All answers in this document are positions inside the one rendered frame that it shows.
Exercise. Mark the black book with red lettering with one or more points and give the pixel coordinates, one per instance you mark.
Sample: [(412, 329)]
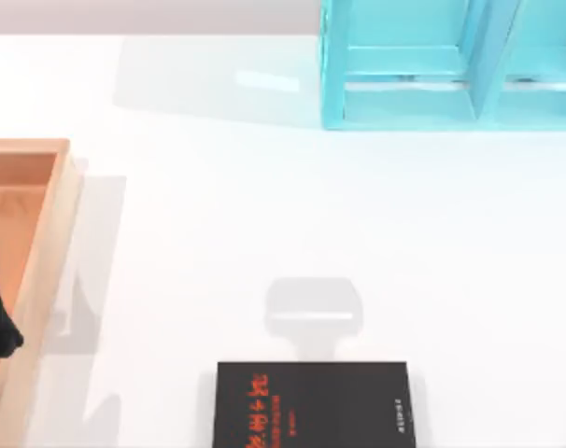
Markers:
[(311, 406)]

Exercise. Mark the light blue rack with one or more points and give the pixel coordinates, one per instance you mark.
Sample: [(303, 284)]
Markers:
[(451, 60)]

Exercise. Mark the shallow salmon-coloured box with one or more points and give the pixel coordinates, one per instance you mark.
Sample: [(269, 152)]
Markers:
[(40, 224)]

